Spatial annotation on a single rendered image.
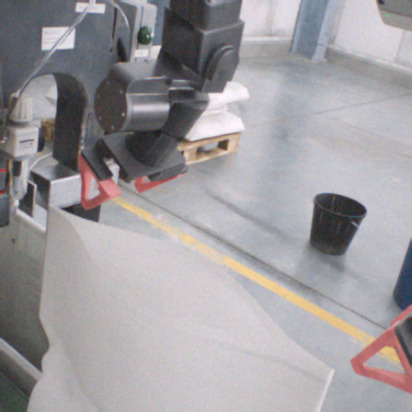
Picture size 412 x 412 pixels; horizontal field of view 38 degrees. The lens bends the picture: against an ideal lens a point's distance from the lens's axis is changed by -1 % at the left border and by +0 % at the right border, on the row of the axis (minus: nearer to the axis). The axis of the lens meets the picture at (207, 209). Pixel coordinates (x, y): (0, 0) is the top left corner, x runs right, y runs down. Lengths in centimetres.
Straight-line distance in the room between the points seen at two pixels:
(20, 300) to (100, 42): 90
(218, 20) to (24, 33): 30
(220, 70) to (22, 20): 30
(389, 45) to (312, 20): 119
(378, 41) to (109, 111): 869
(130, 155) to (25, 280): 93
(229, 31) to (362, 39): 873
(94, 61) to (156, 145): 26
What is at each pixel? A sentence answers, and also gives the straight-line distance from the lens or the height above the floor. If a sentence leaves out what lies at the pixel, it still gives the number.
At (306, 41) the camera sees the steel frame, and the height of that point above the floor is 24.
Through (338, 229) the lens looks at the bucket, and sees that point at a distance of 327.
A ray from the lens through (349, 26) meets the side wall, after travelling 946.
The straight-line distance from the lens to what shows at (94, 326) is 81.
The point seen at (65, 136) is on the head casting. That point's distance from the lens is 99.
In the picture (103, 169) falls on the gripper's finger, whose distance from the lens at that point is 72.
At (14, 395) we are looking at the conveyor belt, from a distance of 157.
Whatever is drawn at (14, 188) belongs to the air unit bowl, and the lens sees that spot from 85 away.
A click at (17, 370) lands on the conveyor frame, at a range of 160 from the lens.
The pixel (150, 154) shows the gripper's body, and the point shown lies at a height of 120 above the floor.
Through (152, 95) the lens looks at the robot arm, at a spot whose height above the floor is 129.
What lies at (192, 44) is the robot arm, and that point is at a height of 134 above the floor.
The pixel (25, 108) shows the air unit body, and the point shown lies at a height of 121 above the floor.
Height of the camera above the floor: 145
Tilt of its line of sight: 24 degrees down
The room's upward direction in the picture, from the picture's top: 12 degrees clockwise
